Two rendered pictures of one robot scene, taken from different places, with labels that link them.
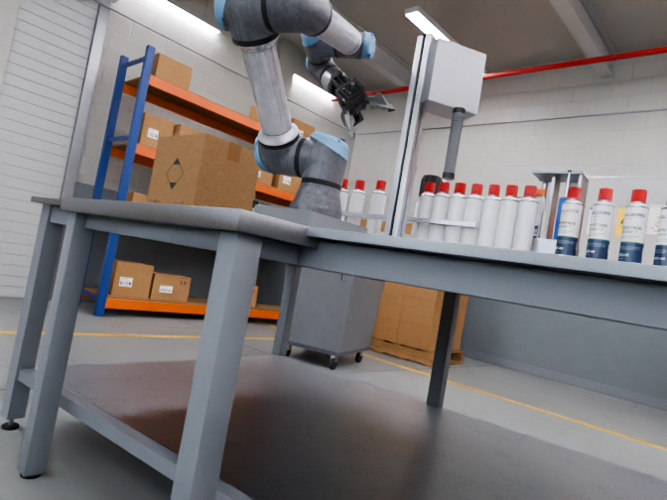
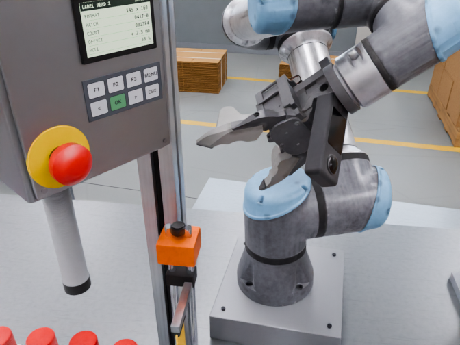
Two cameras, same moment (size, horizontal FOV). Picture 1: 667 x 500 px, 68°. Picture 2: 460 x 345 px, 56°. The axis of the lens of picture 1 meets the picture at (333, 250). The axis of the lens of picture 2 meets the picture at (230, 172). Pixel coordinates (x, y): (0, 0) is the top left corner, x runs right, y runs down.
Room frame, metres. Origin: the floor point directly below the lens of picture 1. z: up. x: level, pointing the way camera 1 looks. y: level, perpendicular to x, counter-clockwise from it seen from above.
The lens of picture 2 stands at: (1.92, -0.32, 1.51)
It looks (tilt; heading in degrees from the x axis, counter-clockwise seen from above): 30 degrees down; 151
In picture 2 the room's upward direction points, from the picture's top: straight up
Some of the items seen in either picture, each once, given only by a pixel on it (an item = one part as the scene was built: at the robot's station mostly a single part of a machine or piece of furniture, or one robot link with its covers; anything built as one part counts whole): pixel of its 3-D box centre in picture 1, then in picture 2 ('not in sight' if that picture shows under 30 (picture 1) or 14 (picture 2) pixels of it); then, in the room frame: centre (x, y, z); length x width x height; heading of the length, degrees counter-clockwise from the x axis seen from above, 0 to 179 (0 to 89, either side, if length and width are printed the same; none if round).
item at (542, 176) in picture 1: (560, 176); not in sight; (1.43, -0.62, 1.14); 0.14 x 0.11 x 0.01; 54
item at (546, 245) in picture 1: (553, 218); not in sight; (1.43, -0.62, 1.01); 0.14 x 0.13 x 0.26; 54
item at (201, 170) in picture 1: (202, 182); not in sight; (1.76, 0.50, 0.99); 0.30 x 0.24 x 0.27; 49
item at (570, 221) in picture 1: (569, 224); not in sight; (1.32, -0.61, 0.98); 0.05 x 0.05 x 0.20
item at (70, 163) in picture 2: not in sight; (68, 162); (1.55, -0.28, 1.33); 0.04 x 0.03 x 0.04; 109
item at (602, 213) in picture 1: (600, 227); not in sight; (1.27, -0.67, 0.98); 0.05 x 0.05 x 0.20
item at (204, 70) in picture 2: not in sight; (193, 69); (-2.24, 1.52, 0.16); 0.64 x 0.53 x 0.31; 52
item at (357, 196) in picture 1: (355, 208); not in sight; (1.74, -0.05, 0.98); 0.05 x 0.05 x 0.20
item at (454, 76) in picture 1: (449, 81); (70, 74); (1.47, -0.26, 1.38); 0.17 x 0.10 x 0.19; 109
